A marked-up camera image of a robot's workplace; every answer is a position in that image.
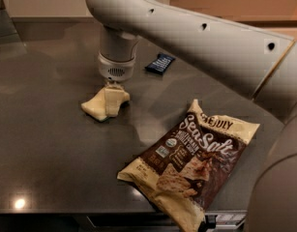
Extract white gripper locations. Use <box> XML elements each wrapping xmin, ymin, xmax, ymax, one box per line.
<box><xmin>98</xmin><ymin>54</ymin><xmax>135</xmax><ymax>117</ymax></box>

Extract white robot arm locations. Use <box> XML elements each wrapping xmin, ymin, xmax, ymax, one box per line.
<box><xmin>81</xmin><ymin>0</ymin><xmax>297</xmax><ymax>232</ymax></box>

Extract brown sea salt chip bag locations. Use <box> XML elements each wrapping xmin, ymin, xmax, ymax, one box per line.
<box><xmin>117</xmin><ymin>100</ymin><xmax>258</xmax><ymax>232</ymax></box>

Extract dark blue snack bar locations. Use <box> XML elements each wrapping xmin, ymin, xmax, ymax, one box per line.
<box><xmin>145</xmin><ymin>53</ymin><xmax>176</xmax><ymax>75</ymax></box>

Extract yellow sponge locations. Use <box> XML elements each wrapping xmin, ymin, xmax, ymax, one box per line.
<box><xmin>81</xmin><ymin>87</ymin><xmax>130</xmax><ymax>122</ymax></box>

